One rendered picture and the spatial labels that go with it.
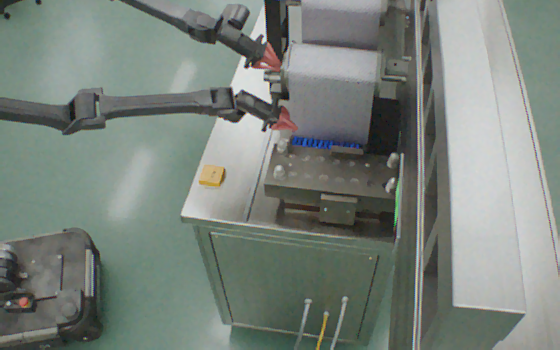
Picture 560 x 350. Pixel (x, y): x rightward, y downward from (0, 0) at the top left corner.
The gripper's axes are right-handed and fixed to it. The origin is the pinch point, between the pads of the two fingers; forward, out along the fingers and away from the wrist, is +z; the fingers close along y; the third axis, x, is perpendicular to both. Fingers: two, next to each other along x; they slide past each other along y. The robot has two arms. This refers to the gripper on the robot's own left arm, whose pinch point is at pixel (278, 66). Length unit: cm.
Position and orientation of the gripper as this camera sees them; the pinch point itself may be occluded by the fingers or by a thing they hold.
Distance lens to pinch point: 148.0
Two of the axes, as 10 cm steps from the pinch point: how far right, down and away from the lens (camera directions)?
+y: -1.4, 7.7, -6.2
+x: 5.7, -4.5, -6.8
